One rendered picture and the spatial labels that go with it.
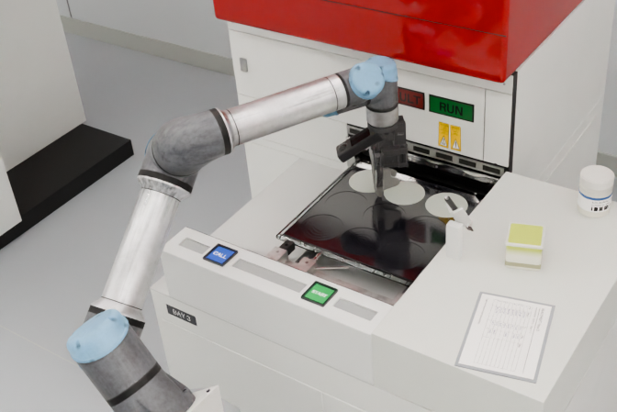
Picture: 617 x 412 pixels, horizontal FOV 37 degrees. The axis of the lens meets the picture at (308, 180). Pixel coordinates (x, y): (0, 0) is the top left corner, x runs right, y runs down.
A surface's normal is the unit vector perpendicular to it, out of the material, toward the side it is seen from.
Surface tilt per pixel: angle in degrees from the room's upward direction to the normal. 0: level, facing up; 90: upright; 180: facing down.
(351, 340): 90
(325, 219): 0
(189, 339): 90
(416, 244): 0
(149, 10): 90
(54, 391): 0
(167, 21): 90
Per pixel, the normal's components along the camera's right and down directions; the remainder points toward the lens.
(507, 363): -0.08, -0.82
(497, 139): -0.56, 0.51
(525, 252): -0.27, 0.56
